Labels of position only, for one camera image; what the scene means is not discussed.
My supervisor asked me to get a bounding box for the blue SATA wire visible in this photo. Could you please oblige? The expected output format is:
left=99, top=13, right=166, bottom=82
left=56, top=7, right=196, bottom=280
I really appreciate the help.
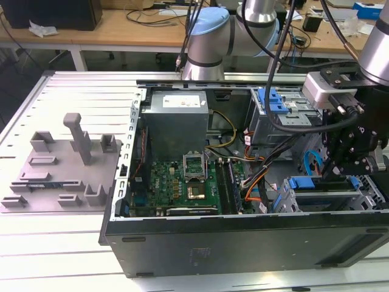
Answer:
left=270, top=187, right=286, bottom=214
left=300, top=150, right=323, bottom=178

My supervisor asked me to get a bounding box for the metal disk bay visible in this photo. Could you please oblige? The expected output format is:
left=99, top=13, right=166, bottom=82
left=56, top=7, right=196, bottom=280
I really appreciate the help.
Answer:
left=273, top=175, right=389, bottom=214

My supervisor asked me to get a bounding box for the blue drive latch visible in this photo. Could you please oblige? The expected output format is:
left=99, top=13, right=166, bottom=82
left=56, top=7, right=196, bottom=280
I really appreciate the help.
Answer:
left=263, top=102, right=289, bottom=116
left=257, top=88, right=280, bottom=106

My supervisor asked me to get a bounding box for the clear plastic bag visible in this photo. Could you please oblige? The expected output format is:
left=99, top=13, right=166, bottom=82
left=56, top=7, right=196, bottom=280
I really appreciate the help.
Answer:
left=343, top=16, right=375, bottom=37

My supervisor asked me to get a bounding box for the metal optical drive cage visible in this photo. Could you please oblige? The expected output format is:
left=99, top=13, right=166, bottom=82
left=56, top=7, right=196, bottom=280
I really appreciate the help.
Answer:
left=247, top=87, right=325, bottom=147

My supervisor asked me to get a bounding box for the blue cardboard box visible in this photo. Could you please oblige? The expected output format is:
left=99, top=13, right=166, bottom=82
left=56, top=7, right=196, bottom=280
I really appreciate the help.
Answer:
left=352, top=1, right=384, bottom=19

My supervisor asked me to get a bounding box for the small black box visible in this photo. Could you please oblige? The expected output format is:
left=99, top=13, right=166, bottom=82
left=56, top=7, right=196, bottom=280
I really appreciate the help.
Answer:
left=303, top=13, right=320, bottom=33

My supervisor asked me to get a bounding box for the white paper sheet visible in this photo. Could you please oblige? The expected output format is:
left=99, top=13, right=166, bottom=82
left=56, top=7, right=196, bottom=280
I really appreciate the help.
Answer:
left=285, top=9, right=305, bottom=22

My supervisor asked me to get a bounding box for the black PC case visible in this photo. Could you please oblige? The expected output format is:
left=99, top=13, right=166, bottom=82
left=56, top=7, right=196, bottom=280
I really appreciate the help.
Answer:
left=98, top=79, right=389, bottom=279

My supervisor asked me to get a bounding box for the metal socket cover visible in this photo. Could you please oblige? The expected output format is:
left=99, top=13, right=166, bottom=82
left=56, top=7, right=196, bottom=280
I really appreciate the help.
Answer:
left=182, top=151, right=208, bottom=183

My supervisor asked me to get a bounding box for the CPU socket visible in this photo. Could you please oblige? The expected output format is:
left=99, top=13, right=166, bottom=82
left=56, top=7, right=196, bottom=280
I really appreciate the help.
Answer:
left=185, top=179, right=208, bottom=201

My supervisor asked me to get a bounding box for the silver power supply unit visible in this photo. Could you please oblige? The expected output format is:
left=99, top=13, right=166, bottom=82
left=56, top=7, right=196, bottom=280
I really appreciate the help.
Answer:
left=140, top=90, right=211, bottom=161

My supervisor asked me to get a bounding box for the black graphics card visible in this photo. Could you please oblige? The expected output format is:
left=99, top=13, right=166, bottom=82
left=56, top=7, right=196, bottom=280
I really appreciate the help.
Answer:
left=165, top=206, right=220, bottom=217

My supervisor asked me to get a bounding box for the green motherboard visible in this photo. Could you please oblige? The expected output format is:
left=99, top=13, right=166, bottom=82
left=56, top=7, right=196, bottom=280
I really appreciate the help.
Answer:
left=129, top=158, right=253, bottom=218

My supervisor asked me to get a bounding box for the wooden desk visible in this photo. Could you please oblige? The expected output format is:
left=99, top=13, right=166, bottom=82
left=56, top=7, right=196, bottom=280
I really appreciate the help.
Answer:
left=0, top=5, right=389, bottom=72

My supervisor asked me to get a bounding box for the grey parts rack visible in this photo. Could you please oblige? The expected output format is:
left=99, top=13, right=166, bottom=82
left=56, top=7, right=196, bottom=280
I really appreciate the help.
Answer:
left=0, top=113, right=124, bottom=215

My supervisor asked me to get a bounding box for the dark RAM stick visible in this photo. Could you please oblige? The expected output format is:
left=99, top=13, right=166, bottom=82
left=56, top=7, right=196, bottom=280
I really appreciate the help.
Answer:
left=27, top=182, right=64, bottom=189

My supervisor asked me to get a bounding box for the black computer box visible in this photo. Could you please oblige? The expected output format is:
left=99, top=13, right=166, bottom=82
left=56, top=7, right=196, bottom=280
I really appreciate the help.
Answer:
left=2, top=0, right=103, bottom=32

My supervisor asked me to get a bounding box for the white crumpled plastic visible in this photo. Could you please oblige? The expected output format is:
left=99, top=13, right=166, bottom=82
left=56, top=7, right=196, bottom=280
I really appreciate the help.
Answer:
left=28, top=19, right=58, bottom=39

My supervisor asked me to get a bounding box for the small silver camera bracket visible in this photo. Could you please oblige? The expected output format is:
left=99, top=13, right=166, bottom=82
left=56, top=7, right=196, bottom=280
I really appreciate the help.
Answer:
left=366, top=148, right=387, bottom=173

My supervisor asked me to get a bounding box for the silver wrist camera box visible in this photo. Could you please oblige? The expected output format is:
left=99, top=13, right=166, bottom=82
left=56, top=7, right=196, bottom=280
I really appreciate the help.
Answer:
left=303, top=72, right=332, bottom=110

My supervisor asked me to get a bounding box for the black cable bundle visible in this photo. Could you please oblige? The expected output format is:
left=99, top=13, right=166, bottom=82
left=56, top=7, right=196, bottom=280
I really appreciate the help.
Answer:
left=241, top=126, right=329, bottom=191

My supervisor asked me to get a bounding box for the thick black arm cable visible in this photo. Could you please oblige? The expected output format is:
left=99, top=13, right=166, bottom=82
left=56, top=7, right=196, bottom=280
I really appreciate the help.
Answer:
left=264, top=0, right=359, bottom=133

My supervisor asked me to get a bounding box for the black cable with brown sleeve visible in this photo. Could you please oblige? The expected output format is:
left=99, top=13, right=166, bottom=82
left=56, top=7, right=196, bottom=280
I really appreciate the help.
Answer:
left=318, top=0, right=361, bottom=61

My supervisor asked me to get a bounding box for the yellow wire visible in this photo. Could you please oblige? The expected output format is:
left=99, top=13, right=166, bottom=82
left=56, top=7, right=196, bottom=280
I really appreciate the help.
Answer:
left=208, top=109, right=238, bottom=149

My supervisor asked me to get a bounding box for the black cable with silver plug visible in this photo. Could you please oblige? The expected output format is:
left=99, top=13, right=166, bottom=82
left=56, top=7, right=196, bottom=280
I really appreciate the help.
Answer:
left=173, top=0, right=198, bottom=72

